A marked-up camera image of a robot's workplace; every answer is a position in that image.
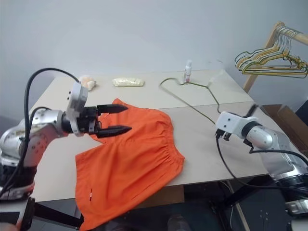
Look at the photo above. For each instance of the black white edged block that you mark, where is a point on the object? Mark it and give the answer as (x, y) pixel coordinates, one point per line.
(27, 214)

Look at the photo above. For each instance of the hangers on wooden rack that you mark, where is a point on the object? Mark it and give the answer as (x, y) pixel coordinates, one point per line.
(276, 73)

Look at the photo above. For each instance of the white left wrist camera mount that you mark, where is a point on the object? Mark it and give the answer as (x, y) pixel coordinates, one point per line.
(78, 96)

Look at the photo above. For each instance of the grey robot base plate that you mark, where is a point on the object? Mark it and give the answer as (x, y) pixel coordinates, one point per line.
(262, 211)

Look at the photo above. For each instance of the small white bottle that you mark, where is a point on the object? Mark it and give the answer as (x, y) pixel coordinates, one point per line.
(188, 72)

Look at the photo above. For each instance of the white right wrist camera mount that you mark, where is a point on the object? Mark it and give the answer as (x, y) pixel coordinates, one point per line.
(231, 122)

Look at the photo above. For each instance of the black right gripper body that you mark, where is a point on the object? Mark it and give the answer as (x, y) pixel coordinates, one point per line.
(222, 134)

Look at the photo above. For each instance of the crumpled peach white cloth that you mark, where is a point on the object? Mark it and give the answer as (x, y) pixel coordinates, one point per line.
(87, 83)

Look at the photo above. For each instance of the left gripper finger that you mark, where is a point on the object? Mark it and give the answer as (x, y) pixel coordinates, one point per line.
(110, 108)
(113, 131)

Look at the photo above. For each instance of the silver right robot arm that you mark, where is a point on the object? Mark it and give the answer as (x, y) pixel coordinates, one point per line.
(276, 149)

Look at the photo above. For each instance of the pale yellow plastic bag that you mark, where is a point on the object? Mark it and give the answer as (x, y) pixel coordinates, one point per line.
(128, 82)

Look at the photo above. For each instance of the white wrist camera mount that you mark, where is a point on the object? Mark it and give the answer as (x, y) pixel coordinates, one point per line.
(231, 122)
(78, 96)

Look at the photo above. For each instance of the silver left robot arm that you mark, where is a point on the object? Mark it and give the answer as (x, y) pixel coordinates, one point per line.
(45, 120)

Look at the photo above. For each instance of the wooden clothes rack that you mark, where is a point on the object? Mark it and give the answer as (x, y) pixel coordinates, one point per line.
(272, 39)

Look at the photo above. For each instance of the black table frame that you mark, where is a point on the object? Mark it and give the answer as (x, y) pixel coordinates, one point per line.
(60, 214)

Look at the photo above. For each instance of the orange shorts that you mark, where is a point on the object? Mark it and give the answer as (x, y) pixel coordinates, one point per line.
(132, 156)

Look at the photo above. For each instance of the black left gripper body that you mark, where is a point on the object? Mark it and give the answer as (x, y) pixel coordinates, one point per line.
(84, 120)

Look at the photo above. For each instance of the dark rounded shape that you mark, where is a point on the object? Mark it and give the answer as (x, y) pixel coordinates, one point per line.
(179, 222)

